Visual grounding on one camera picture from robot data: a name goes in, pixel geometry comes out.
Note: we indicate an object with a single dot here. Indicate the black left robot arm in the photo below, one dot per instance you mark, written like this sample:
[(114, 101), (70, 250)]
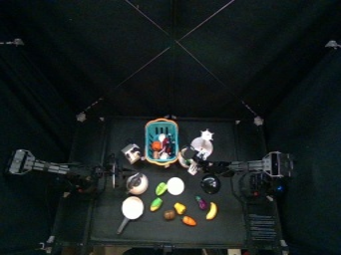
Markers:
[(48, 166)]

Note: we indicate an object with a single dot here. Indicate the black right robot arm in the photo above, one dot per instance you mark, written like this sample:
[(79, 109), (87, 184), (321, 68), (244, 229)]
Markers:
[(262, 169)]

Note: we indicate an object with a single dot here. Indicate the purple toy eggplant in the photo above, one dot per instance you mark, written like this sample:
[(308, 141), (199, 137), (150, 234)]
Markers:
[(201, 203)]

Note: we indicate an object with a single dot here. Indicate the pale pink plate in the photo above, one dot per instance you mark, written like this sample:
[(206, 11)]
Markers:
[(202, 145)]

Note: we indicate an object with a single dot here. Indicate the silver toy kettle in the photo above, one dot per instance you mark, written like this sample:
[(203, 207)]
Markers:
[(137, 184)]

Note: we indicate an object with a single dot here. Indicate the beige toy cup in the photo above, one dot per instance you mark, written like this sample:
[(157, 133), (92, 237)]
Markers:
[(182, 158)]

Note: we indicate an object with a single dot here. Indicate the small white toy box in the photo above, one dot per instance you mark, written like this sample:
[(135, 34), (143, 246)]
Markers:
[(131, 153)]

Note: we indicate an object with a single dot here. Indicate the black bowl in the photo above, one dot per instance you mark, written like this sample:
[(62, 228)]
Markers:
[(210, 184)]

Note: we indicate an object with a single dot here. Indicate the white spiky toy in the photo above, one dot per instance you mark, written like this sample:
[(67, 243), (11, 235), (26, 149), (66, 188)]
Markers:
[(206, 134)]

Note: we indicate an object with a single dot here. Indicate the white round plate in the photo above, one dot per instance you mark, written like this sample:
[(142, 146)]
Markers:
[(175, 186)]

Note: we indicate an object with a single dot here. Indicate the dark red toy food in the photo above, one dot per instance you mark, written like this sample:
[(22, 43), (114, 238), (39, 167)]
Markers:
[(167, 144)]

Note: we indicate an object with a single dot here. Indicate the white round toy food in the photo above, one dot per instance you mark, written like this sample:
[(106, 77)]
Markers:
[(165, 155)]

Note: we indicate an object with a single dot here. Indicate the green toy leafy vegetable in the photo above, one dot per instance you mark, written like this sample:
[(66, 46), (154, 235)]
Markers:
[(161, 188)]

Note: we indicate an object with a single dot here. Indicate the teal basket with orange rim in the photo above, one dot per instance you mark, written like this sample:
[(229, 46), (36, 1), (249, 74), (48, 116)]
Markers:
[(162, 142)]

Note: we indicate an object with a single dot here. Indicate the white frying pan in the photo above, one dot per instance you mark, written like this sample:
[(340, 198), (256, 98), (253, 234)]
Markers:
[(133, 208)]

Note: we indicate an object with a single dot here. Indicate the white toy egg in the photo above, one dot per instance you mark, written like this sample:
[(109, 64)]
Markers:
[(162, 136)]

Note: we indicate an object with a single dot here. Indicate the green yellow toy corn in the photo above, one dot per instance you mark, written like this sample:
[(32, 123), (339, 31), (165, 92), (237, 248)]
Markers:
[(155, 204)]

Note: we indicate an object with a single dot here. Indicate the yellow toy banana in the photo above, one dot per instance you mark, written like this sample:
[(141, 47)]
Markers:
[(211, 211)]

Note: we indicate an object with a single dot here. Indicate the brown toy potato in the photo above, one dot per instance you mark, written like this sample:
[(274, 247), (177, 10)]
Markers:
[(169, 214)]

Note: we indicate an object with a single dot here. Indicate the white text label sticker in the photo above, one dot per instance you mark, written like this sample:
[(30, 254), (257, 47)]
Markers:
[(261, 226)]

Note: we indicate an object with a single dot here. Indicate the grey frame corner bracket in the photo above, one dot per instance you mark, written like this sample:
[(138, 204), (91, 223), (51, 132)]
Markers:
[(258, 120), (18, 42), (332, 44), (80, 116)]

